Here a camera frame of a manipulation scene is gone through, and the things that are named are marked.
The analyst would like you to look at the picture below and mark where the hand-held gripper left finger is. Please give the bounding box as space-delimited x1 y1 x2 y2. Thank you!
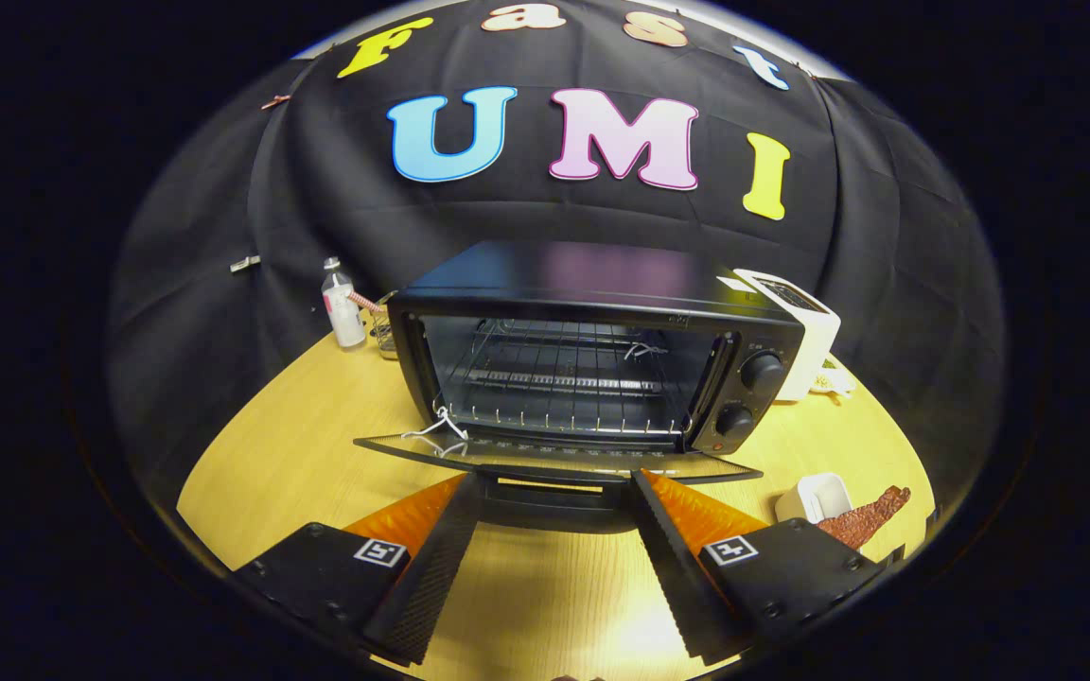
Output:
233 473 484 666

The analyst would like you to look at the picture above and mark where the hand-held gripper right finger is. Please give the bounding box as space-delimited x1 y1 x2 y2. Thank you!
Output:
630 470 905 663

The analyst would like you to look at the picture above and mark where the brown grilled steak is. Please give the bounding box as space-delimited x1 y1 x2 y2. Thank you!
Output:
817 486 912 550

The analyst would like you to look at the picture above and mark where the black toaster oven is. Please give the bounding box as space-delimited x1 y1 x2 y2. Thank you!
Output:
353 239 806 533

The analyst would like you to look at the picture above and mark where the white pop-up toaster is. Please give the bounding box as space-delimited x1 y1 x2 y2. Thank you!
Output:
732 269 842 402

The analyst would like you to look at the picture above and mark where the white plastic tray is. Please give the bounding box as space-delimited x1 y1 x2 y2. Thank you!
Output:
775 472 854 526

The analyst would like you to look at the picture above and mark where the clear bottle with pink label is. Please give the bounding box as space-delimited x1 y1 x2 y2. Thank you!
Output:
322 257 368 349

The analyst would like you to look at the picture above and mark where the small wire mesh basket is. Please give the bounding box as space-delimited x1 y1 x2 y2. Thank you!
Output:
370 293 404 360

